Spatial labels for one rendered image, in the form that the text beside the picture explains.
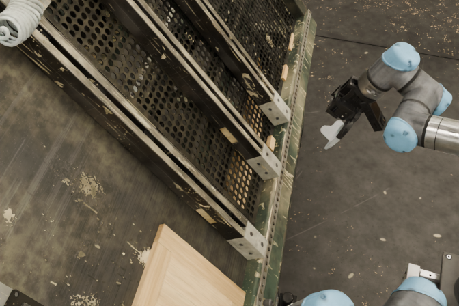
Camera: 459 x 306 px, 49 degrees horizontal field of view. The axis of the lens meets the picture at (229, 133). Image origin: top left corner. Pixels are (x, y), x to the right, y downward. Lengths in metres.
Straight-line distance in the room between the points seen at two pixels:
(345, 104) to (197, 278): 0.63
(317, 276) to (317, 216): 0.35
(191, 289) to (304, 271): 1.31
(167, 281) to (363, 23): 3.14
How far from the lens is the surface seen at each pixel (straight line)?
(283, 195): 1.90
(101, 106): 1.28
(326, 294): 0.79
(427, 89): 1.26
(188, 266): 1.45
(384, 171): 3.12
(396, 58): 1.24
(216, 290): 1.55
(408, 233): 2.91
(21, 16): 1.02
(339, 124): 1.39
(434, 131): 1.16
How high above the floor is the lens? 2.40
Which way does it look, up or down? 48 degrees down
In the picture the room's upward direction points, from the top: 4 degrees counter-clockwise
